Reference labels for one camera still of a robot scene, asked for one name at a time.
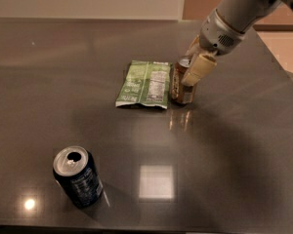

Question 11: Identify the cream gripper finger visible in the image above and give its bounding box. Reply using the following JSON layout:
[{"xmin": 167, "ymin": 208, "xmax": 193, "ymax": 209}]
[
  {"xmin": 182, "ymin": 53, "xmax": 217, "ymax": 86},
  {"xmin": 186, "ymin": 35, "xmax": 204, "ymax": 57}
]

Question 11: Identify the orange soda can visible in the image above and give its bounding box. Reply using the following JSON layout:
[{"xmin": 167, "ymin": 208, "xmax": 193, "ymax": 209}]
[{"xmin": 170, "ymin": 56, "xmax": 196, "ymax": 105}]

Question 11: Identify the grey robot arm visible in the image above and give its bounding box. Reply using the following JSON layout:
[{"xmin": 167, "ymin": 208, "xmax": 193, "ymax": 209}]
[{"xmin": 182, "ymin": 0, "xmax": 293, "ymax": 86}]

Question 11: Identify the green jalapeno chip bag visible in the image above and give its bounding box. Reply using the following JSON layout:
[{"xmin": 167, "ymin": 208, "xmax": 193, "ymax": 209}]
[{"xmin": 115, "ymin": 60, "xmax": 172, "ymax": 109}]

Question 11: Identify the dark blue soda can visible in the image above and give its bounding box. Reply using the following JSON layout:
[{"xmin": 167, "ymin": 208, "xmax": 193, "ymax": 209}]
[{"xmin": 53, "ymin": 146, "xmax": 103, "ymax": 209}]

